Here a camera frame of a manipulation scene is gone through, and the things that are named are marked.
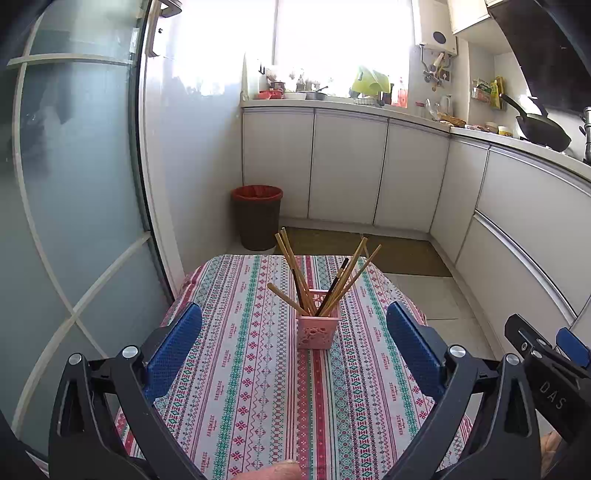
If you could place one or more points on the white kettle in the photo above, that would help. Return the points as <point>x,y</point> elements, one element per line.
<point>445,106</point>

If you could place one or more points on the yellow packet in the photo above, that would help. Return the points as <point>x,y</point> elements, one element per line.
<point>497,92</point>

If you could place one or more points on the person's right hand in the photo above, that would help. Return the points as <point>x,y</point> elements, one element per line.
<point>550,454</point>

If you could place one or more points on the white wall cabinet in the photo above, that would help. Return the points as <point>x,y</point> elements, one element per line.
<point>466,14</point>

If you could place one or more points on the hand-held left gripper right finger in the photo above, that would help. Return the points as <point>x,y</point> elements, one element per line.
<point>413,350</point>

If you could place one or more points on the brown floor mat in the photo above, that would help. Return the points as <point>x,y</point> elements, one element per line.
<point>323,242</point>
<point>406,256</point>

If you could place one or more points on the white water heater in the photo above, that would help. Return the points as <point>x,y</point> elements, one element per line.
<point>436,27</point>

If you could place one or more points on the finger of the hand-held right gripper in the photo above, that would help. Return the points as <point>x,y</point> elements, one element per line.
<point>549,392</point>
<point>575,346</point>

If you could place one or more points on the stainless steel pot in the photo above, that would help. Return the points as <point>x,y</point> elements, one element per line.
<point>587,134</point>

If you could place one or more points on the patterned striped tablecloth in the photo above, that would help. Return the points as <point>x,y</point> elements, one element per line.
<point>258,392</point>

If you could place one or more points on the white cabinet under window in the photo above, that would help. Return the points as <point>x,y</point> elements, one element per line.
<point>346,166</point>

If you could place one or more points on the kitchen window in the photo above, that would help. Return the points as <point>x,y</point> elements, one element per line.
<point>341,41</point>

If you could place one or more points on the red bottle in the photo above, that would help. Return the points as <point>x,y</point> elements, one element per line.
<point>402,94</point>

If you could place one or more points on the white cabinet under stove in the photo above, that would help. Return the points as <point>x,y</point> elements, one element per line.
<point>521,221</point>

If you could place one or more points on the black chopstick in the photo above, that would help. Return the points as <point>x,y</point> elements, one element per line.
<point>298,287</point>
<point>339,275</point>

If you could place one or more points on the black range hood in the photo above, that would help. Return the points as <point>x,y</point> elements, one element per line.
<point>549,50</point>

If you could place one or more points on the pink plastic basket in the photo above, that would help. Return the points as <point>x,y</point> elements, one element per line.
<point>316,332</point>

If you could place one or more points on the brown trash bin red bag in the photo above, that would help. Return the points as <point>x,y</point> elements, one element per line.
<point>257,217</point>

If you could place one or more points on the lime green plastic bag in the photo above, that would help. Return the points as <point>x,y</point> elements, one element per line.
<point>369,81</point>

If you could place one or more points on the red cooking pot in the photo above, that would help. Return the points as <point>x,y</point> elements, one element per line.
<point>270,94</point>

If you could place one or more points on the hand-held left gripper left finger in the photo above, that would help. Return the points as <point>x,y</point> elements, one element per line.
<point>175,350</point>

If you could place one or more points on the person's left hand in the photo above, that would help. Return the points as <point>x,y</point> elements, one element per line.
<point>277,471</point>

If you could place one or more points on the bunch of wooden chopsticks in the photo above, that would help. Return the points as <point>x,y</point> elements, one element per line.
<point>290,258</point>

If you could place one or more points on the black wok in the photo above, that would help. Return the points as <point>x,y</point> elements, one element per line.
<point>542,131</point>

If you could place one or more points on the brown food tray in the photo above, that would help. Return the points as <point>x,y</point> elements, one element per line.
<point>452,121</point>

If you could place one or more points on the frosted glass sliding door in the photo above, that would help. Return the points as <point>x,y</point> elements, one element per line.
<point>78,207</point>

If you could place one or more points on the hanging kitchen tools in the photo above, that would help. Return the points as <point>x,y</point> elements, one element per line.
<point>436,69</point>

